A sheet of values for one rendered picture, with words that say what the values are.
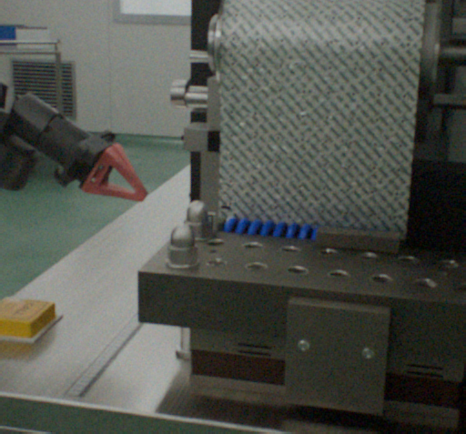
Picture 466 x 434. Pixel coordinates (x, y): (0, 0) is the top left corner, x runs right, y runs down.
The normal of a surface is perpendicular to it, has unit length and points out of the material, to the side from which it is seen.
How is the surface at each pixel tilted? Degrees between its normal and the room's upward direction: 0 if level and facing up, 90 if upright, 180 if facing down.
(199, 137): 90
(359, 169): 90
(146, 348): 0
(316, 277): 0
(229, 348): 90
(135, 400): 0
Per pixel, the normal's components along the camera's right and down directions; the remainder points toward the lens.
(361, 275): 0.02, -0.96
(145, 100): -0.22, 0.25
